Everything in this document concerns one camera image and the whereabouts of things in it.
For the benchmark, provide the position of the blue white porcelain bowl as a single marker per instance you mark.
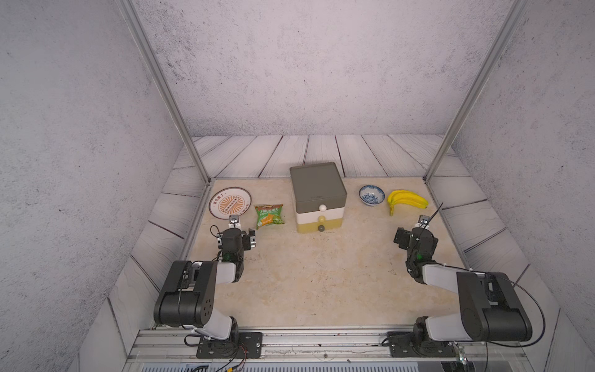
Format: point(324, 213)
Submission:
point(371, 195)

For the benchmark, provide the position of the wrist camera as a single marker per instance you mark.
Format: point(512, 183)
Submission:
point(234, 222)
point(423, 221)

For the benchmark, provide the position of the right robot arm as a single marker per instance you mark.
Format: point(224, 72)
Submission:
point(489, 307)

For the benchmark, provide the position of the left frame post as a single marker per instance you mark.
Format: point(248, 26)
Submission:
point(142, 42)

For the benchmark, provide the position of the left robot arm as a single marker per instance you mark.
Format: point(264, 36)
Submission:
point(187, 299)

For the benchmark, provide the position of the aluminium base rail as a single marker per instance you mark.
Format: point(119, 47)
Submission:
point(355, 348)

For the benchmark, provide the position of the green snack bag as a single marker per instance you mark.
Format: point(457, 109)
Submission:
point(269, 215)

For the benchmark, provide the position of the frame post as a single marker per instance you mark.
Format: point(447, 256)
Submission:
point(495, 51)
point(142, 42)

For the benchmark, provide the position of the round patterned plate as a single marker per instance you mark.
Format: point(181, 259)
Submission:
point(230, 201)

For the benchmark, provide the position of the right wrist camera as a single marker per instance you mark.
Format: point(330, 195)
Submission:
point(423, 221)

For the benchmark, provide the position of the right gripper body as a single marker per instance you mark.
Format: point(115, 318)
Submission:
point(407, 235)

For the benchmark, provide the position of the yellow banana bunch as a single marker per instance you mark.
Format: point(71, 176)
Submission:
point(405, 197)

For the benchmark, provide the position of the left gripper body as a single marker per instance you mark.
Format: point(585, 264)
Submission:
point(248, 242)

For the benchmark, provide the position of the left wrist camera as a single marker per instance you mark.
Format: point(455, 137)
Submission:
point(234, 222)

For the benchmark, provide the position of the right frame post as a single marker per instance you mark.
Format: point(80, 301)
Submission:
point(495, 51)

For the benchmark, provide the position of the three-tier drawer cabinet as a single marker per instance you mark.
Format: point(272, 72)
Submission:
point(319, 197)

